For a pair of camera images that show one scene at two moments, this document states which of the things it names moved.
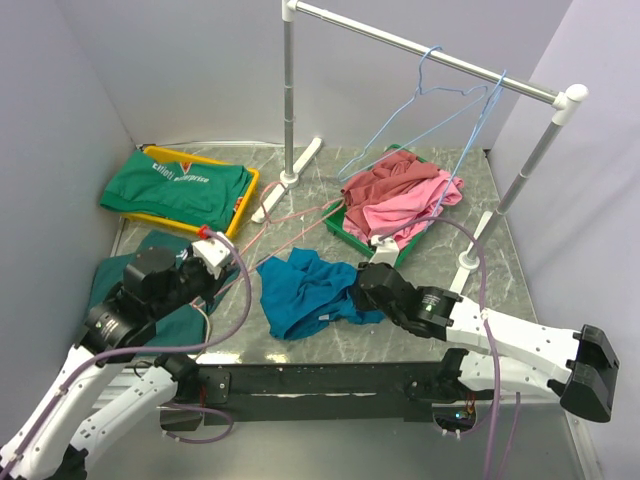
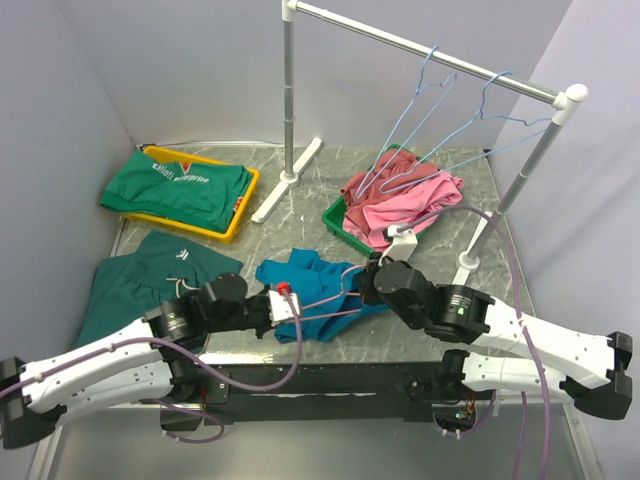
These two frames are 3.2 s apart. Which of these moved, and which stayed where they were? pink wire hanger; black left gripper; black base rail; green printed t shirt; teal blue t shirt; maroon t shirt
Moved: pink wire hanger; black left gripper
Stayed: black base rail; green printed t shirt; maroon t shirt; teal blue t shirt
